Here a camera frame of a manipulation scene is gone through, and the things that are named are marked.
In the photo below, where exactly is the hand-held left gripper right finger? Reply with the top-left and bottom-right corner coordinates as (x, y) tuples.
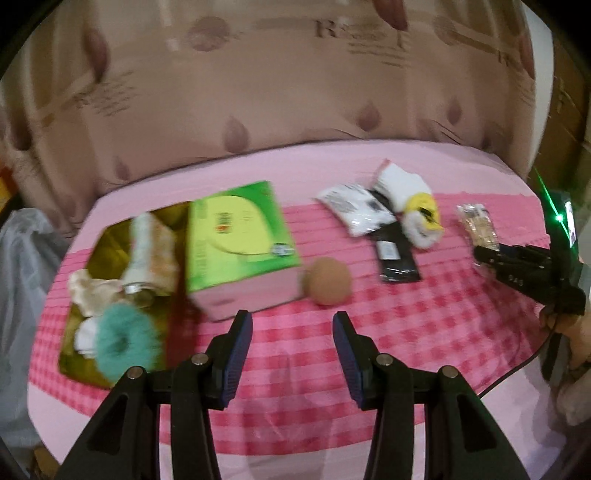
(332, 311), (536, 480)

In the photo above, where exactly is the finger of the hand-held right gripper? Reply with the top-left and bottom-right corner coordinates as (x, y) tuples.
(501, 244), (552, 262)
(473, 244), (513, 274)

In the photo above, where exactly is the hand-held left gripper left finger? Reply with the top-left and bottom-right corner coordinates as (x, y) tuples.
(58, 309), (254, 480)

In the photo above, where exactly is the clear packet of sticks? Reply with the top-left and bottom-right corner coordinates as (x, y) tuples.
(456, 203), (502, 252)

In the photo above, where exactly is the teal fluffy scrunchie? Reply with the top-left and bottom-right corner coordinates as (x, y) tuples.
(95, 302), (162, 384)

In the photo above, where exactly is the cream cloth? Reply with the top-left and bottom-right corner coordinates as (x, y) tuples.
(68, 270), (127, 317)

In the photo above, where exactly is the red and gold tin box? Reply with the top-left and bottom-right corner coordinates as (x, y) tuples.
(58, 200), (204, 391)

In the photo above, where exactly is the person's right forearm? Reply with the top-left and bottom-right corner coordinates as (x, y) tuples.
(556, 355), (591, 428)

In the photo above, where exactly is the person's right hand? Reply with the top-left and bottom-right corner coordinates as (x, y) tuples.
(538, 307), (591, 365)

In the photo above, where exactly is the pink checked blanket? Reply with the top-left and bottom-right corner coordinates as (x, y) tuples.
(28, 138), (573, 480)

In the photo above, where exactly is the brown ball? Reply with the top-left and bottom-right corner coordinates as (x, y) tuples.
(302, 257), (354, 306)

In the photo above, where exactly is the black packet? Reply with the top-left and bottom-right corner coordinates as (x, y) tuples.
(369, 189), (423, 284)

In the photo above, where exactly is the green tissue box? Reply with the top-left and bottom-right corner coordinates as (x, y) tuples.
(185, 180), (303, 322)

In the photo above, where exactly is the white plastic packet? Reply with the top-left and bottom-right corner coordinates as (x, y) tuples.
(314, 183), (398, 237)

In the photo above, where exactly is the grey cloth cover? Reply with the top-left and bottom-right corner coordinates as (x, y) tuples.
(0, 208), (70, 457)

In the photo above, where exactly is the beige leaf print curtain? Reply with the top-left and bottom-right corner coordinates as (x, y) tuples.
(0, 0), (555, 217)

